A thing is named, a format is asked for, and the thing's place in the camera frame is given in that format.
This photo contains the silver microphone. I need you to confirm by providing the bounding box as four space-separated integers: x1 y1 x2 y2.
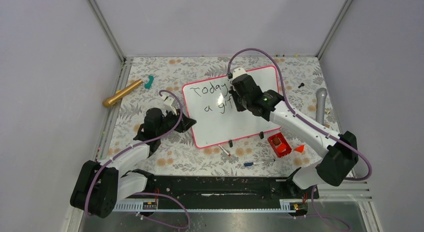
315 88 328 125

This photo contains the pink framed whiteboard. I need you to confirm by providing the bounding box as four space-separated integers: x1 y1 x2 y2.
182 75 281 148

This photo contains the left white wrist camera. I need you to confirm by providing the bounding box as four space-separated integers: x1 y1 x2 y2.
160 95 179 115

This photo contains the gold microphone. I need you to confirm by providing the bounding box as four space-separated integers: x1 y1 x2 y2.
102 79 143 108

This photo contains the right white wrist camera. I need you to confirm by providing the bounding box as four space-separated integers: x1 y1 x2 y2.
226 67 246 81

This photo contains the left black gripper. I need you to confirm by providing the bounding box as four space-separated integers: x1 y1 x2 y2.
156 106 196 136

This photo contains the blue cap marker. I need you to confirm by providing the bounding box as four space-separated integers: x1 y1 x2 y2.
243 159 275 167

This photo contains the floral patterned mat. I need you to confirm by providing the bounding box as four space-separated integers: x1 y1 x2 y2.
101 56 355 178

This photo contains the red prism block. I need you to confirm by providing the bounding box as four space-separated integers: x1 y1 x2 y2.
294 144 305 153

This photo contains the brown block in box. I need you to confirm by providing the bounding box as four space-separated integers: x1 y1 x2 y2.
272 138 281 147

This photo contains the red cap marker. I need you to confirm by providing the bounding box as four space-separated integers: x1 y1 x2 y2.
218 144 231 156

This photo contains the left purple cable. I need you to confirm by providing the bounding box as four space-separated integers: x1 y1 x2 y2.
84 89 193 229

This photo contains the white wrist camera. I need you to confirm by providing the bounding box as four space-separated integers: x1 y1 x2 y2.
160 95 179 115
226 67 246 81

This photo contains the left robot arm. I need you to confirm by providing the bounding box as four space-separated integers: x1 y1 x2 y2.
69 108 197 218

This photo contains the red plastic box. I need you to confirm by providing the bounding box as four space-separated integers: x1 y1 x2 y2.
267 132 292 158

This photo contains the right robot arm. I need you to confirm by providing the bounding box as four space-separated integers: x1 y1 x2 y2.
229 74 358 198

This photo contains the teal plastic piece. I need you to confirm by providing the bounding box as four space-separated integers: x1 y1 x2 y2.
144 75 155 89

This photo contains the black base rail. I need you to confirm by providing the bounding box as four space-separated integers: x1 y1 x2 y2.
129 175 319 210

